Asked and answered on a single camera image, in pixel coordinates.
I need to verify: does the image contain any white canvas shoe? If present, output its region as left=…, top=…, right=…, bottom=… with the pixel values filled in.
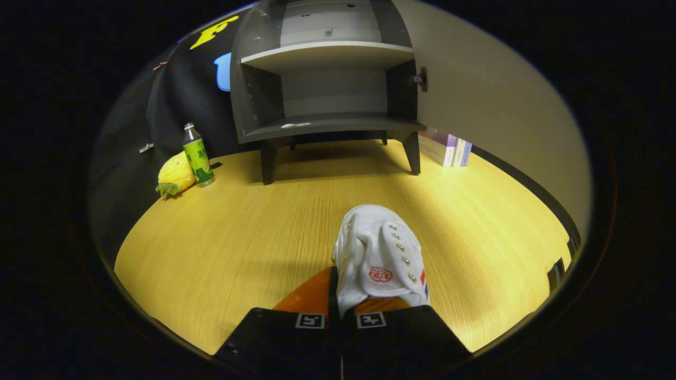
left=332, top=204, right=431, bottom=320

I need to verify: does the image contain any beige shoe cabinet door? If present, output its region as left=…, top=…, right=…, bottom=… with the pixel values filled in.
left=393, top=0, right=593, bottom=254

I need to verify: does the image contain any yellow pineapple plush toy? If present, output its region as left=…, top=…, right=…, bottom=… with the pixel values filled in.
left=155, top=151, right=198, bottom=197

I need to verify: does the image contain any dark grey shoe cabinet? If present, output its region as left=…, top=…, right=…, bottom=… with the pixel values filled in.
left=230, top=0, right=428, bottom=185

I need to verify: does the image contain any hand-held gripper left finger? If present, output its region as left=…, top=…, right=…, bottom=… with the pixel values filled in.
left=214, top=267, right=341, bottom=370

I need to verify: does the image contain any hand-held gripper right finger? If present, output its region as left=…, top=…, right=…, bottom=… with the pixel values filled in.
left=341, top=296, right=473, bottom=370

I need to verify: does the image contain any green label drink bottle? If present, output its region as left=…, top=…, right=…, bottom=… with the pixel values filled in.
left=183, top=123, right=216, bottom=188

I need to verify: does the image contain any black backdrop cloth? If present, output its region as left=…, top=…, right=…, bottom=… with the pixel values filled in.
left=90, top=16, right=245, bottom=254

